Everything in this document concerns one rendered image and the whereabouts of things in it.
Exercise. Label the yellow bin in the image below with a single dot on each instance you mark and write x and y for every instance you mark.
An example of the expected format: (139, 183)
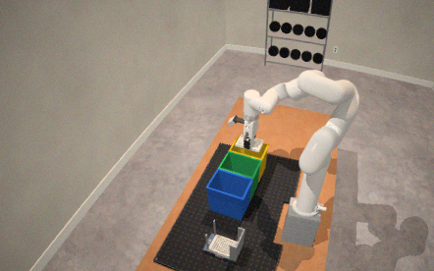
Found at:
(253, 154)

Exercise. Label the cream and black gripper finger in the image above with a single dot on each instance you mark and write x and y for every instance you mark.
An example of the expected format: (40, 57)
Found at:
(246, 144)

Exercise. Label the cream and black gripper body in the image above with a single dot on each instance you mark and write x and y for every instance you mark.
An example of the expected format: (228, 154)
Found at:
(251, 128)

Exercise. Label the green bin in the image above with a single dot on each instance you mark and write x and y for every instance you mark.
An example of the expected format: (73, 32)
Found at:
(244, 166)

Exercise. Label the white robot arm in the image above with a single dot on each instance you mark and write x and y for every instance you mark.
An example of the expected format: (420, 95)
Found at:
(323, 141)

